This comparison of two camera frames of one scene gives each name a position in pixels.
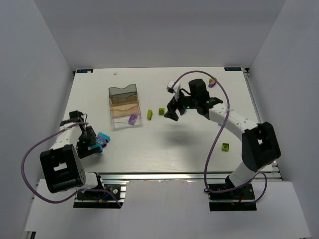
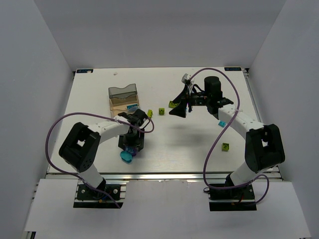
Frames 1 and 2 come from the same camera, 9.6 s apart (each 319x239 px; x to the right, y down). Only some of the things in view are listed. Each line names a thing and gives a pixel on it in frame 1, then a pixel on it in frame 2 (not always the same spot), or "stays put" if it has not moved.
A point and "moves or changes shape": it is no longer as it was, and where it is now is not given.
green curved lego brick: [149, 114] stays put
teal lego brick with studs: [104, 136] moves or changes shape
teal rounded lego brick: [101, 150] moves or changes shape
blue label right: [238, 68] stays put
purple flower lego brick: [101, 140] moves or changes shape
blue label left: [84, 70] stays put
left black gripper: [92, 140] → [131, 144]
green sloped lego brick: [161, 111] stays put
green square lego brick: [225, 147] stays put
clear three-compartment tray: [128, 106] stays put
